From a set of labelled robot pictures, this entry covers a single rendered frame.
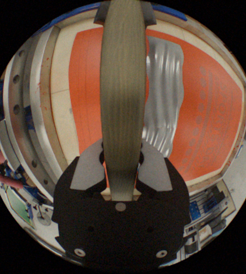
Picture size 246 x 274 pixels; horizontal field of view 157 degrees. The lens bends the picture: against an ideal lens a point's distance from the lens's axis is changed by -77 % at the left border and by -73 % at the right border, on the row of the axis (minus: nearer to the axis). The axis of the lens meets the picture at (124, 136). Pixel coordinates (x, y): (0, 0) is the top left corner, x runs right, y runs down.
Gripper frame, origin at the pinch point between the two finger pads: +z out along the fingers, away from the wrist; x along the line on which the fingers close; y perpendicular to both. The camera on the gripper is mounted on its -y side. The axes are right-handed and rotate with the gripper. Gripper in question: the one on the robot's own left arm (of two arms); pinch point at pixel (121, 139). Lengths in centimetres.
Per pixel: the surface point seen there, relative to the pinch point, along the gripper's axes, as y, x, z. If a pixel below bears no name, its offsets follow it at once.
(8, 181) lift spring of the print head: 22, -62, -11
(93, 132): 1.5, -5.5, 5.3
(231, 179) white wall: 172, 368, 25
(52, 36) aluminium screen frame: -21.6, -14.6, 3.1
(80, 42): -17.0, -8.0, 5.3
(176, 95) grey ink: -6.2, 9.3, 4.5
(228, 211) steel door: 249, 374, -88
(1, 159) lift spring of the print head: 6.1, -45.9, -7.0
